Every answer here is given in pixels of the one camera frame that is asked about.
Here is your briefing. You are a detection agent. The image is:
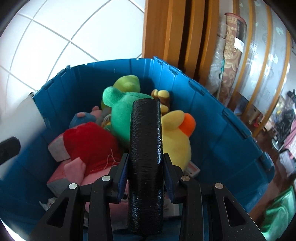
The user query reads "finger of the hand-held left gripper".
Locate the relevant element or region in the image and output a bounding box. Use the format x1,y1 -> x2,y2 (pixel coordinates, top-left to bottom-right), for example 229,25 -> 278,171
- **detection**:
0,137 -> 21,166

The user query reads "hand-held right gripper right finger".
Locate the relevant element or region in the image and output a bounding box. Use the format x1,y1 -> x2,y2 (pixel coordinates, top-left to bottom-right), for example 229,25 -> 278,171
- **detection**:
162,153 -> 266,241

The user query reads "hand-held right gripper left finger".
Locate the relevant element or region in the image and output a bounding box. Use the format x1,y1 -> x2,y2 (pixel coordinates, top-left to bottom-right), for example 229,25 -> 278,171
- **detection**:
28,153 -> 130,241

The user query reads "black plastic roll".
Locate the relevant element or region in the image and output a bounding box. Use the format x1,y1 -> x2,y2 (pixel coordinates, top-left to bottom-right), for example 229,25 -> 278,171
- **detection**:
127,98 -> 165,235

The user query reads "pink pig plush red dress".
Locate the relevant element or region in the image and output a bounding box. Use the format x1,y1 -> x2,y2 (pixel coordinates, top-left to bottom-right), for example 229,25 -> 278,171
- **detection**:
63,122 -> 130,214

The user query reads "yellow plush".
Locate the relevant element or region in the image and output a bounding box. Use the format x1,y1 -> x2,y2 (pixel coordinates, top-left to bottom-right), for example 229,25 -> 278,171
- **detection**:
102,86 -> 197,171

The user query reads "blue plastic crate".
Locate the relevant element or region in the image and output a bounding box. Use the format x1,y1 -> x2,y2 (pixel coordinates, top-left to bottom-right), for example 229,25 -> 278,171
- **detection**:
0,56 -> 275,234

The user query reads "brown bear plush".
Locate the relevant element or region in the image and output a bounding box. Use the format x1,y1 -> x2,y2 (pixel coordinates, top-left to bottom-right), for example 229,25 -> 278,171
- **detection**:
151,89 -> 171,114

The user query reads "light green frog plush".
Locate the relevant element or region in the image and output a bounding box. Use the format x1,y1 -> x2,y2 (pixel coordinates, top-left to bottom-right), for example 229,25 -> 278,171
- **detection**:
100,75 -> 141,109

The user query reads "white cardboard box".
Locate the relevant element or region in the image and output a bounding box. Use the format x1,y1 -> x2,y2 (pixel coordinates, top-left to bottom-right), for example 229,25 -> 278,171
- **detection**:
163,199 -> 181,218

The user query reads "white box red label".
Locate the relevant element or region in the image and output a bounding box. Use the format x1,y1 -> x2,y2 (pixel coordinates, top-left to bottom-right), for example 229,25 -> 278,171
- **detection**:
184,161 -> 200,179

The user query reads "pig plush blue shirt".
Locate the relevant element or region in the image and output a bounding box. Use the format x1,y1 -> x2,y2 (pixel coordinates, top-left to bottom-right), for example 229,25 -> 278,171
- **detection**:
69,106 -> 103,129

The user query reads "green cloth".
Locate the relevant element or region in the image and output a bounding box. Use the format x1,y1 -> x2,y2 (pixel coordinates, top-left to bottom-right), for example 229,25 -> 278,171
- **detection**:
260,185 -> 296,241

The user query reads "rolled patterned carpet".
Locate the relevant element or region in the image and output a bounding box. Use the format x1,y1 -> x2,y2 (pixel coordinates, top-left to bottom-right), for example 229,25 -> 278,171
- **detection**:
217,13 -> 247,107

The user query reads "frosted glass sliding door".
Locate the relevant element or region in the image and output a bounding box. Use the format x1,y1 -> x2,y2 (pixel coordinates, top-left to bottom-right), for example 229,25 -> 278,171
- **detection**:
231,0 -> 296,137

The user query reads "wooden door frame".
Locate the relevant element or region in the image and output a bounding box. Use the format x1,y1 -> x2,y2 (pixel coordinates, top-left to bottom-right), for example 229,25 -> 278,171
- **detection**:
142,0 -> 220,93

